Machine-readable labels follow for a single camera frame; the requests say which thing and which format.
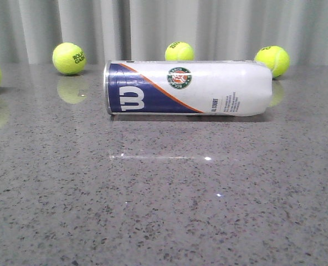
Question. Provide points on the yellow tennis ball Roland Garros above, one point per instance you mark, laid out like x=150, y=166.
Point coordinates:
x=68, y=58

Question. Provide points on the grey curtain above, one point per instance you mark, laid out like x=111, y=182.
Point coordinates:
x=142, y=30

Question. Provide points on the middle yellow tennis ball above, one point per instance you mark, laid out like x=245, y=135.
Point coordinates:
x=179, y=51

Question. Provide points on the white blue tennis ball can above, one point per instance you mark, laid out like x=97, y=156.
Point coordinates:
x=228, y=88

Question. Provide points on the right yellow tennis ball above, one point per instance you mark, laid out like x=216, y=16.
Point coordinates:
x=275, y=58

